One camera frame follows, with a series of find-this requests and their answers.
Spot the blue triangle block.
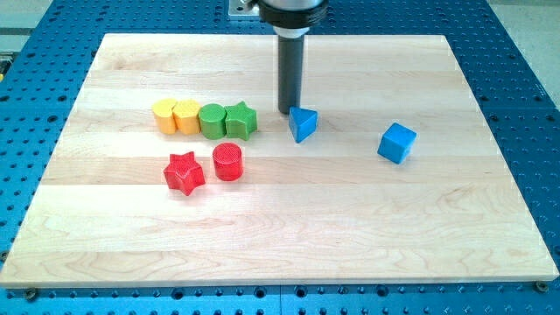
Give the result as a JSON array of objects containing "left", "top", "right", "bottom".
[{"left": 289, "top": 107, "right": 319, "bottom": 144}]

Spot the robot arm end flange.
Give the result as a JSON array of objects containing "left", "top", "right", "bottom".
[{"left": 257, "top": 0, "right": 329, "bottom": 39}]

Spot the red cylinder block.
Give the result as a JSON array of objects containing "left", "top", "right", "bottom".
[{"left": 213, "top": 143, "right": 244, "bottom": 181}]

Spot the green star block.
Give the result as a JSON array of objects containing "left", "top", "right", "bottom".
[{"left": 224, "top": 101, "right": 257, "bottom": 141}]

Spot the green cylinder block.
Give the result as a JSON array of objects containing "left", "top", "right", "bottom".
[{"left": 199, "top": 103, "right": 226, "bottom": 140}]

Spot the red star block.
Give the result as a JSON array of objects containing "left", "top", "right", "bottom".
[{"left": 163, "top": 151, "right": 206, "bottom": 196}]

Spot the light wooden board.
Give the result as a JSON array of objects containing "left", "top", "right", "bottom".
[{"left": 1, "top": 33, "right": 558, "bottom": 288}]

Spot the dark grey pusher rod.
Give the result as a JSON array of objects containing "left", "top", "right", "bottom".
[{"left": 277, "top": 36, "right": 305, "bottom": 115}]

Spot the blue cube block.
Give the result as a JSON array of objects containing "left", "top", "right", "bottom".
[{"left": 377, "top": 122, "right": 417, "bottom": 165}]

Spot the yellow heart block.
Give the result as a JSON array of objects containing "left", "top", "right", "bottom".
[{"left": 151, "top": 98, "right": 177, "bottom": 135}]

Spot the silver metal bracket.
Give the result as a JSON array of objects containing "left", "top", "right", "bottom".
[{"left": 227, "top": 0, "right": 259, "bottom": 18}]

